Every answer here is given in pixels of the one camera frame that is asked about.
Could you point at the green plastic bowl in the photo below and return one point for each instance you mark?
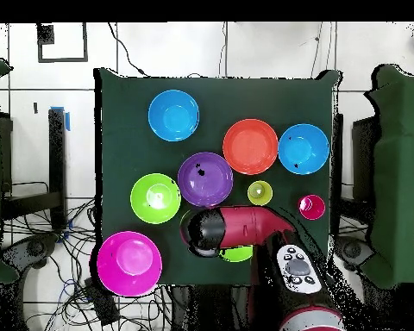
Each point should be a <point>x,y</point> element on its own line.
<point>155,198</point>
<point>236,254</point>

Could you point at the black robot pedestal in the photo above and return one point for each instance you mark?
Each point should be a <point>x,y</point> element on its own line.
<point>210,310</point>

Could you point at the red plastic cup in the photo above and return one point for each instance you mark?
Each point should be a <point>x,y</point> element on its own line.
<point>311,207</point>

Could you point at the blue tape strip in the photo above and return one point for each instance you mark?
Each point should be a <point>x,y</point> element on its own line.
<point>67,121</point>

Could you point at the black power box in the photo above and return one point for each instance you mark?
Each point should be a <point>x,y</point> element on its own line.
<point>103,307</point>

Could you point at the light blue plastic bowl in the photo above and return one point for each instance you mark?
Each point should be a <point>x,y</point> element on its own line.
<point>303,149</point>
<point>174,115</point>

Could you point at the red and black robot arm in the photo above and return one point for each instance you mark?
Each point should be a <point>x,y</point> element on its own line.
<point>241,227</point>

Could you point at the large magenta plastic bowl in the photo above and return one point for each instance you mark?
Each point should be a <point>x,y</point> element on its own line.
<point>129,263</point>

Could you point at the orange plastic bowl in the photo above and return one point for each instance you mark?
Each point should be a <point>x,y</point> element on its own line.
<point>250,147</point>

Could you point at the purple plastic bowl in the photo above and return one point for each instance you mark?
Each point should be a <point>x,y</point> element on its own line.
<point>210,186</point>

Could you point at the yellow plastic cup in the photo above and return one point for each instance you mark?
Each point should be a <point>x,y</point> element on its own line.
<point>259,193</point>

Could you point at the dark green tablecloth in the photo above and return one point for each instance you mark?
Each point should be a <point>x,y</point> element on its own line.
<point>227,100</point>

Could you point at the black metal stand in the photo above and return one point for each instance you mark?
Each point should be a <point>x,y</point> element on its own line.
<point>57,155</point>
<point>364,155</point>

